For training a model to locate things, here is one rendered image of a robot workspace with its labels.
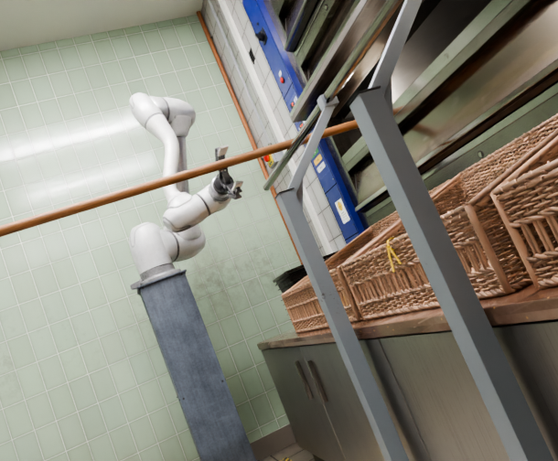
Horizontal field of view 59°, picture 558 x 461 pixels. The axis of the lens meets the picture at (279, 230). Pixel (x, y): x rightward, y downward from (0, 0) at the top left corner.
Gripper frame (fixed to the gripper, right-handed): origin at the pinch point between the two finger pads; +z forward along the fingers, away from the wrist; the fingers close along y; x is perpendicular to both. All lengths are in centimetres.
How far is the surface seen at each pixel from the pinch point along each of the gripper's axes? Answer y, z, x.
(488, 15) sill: 4, 69, -55
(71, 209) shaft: 2, 8, 52
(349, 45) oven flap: -18, 28, -44
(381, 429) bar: 85, 45, 4
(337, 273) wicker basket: 48, 33, -6
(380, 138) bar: 33, 93, 5
